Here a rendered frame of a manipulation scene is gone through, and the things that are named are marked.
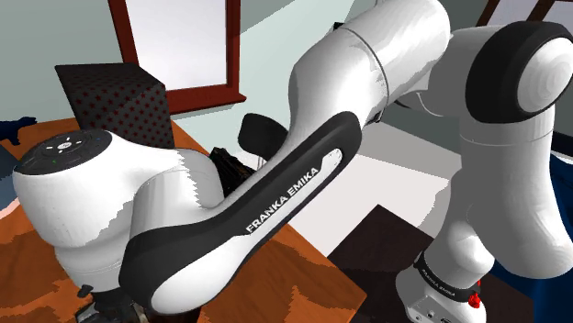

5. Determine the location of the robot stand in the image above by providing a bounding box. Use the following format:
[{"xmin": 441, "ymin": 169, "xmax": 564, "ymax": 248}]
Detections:
[{"xmin": 326, "ymin": 204, "xmax": 536, "ymax": 323}]

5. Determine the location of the black angular object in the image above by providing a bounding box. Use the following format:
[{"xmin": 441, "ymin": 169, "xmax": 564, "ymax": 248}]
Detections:
[{"xmin": 208, "ymin": 146, "xmax": 259, "ymax": 198}]

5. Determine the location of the red-brown framed window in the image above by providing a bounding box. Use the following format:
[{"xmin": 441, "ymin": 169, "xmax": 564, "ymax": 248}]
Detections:
[
  {"xmin": 107, "ymin": 0, "xmax": 248, "ymax": 116},
  {"xmin": 476, "ymin": 0, "xmax": 573, "ymax": 28}
]

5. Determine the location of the dark box with red stars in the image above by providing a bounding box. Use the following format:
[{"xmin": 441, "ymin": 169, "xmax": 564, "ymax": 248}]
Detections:
[{"xmin": 54, "ymin": 61, "xmax": 176, "ymax": 150}]

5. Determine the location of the orange wooden table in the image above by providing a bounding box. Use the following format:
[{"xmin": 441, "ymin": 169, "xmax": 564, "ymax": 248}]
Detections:
[{"xmin": 0, "ymin": 117, "xmax": 368, "ymax": 323}]

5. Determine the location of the dark blue shape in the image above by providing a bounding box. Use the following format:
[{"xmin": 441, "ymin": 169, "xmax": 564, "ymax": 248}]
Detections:
[{"xmin": 0, "ymin": 117, "xmax": 39, "ymax": 148}]

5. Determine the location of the dark blue furniture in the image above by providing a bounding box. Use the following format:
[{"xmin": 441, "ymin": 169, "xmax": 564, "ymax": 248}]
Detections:
[{"xmin": 487, "ymin": 130, "xmax": 573, "ymax": 323}]

